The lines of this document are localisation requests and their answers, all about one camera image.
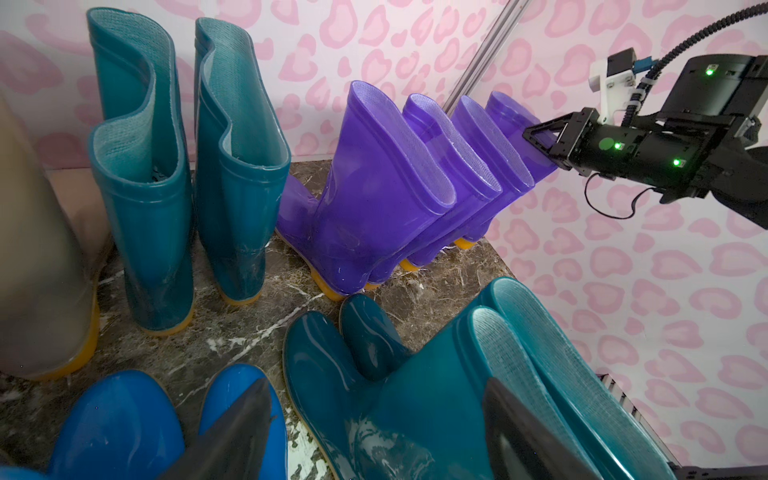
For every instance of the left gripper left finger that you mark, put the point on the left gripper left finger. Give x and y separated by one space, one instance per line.
236 446

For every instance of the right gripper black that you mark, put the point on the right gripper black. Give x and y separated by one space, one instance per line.
665 151

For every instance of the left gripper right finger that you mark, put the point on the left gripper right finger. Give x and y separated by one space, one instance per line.
519 445

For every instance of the purple boot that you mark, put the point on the purple boot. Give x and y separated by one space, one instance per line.
512 119
505 164

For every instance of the blue boot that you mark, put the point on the blue boot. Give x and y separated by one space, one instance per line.
123 427
226 388

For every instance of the teal boot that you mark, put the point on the teal boot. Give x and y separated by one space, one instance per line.
242 163
140 163
620 448
424 420

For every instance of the purple boot shaft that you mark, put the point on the purple boot shaft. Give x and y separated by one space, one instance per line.
474 184

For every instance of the purple boot tip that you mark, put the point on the purple boot tip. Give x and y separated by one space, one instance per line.
383 189

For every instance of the beige boot with paper stuffing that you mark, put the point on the beige boot with paper stuffing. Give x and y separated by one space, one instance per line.
55 239

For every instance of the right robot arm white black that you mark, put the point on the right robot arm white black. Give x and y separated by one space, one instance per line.
733 87

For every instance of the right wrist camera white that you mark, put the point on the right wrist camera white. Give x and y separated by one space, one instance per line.
614 78

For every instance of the aluminium frame post right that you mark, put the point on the aluminium frame post right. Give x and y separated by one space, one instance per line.
498 33

